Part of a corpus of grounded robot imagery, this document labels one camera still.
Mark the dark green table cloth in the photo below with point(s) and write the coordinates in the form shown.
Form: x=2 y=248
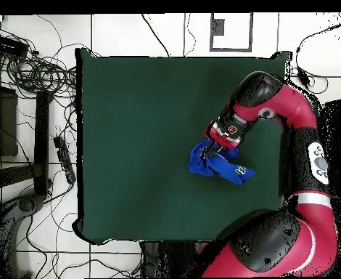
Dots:
x=144 y=145

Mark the black metal stand frame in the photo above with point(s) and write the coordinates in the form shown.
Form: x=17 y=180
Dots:
x=41 y=139
x=340 y=130

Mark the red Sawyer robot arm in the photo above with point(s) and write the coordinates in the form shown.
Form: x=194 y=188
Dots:
x=304 y=145

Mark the black power strip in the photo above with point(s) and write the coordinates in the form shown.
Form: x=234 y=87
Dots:
x=64 y=159

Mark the black rectangular device box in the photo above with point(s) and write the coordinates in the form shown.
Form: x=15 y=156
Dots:
x=9 y=46

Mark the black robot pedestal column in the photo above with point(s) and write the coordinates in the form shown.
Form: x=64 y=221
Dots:
x=170 y=258

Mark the grey curved stand base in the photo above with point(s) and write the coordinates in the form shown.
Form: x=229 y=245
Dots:
x=11 y=221

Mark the blue printed T-shirt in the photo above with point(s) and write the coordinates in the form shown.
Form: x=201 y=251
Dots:
x=217 y=167

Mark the grey square floor hatch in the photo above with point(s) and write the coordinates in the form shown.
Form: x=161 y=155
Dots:
x=217 y=27

